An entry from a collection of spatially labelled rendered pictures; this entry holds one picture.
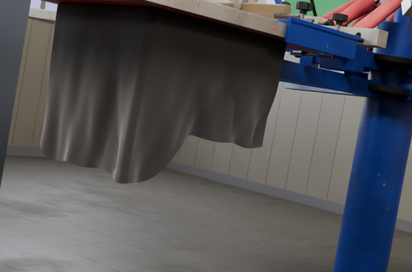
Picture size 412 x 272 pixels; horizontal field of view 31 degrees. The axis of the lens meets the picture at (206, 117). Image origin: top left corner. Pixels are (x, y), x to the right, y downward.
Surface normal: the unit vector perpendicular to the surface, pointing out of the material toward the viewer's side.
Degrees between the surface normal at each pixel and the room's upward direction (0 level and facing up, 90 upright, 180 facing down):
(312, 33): 90
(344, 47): 90
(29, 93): 90
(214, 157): 90
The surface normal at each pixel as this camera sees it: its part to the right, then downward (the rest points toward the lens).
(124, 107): -0.87, -0.08
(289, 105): -0.61, -0.07
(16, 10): 0.78, 0.15
